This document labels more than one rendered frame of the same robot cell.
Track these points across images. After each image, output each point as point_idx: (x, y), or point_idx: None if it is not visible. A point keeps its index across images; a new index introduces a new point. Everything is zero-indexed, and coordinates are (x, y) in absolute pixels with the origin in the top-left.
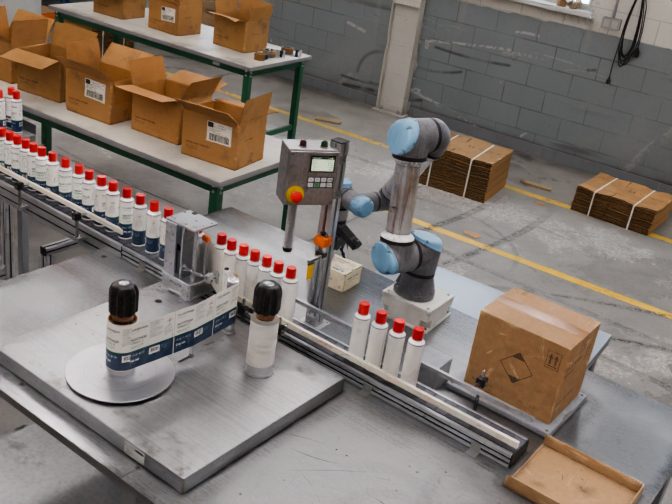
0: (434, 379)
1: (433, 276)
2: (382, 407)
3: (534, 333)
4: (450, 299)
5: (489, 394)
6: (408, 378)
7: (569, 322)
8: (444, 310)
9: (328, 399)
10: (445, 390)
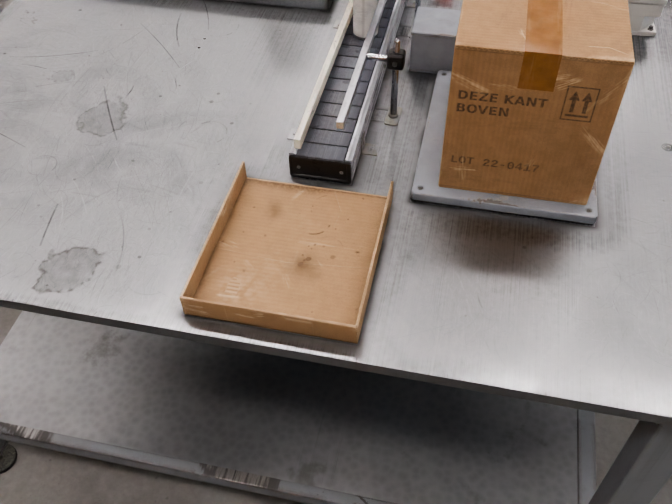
0: (410, 49)
1: None
2: (326, 44)
3: (463, 1)
4: (649, 1)
5: (360, 70)
6: (353, 16)
7: (569, 27)
8: (629, 15)
9: (298, 7)
10: (429, 80)
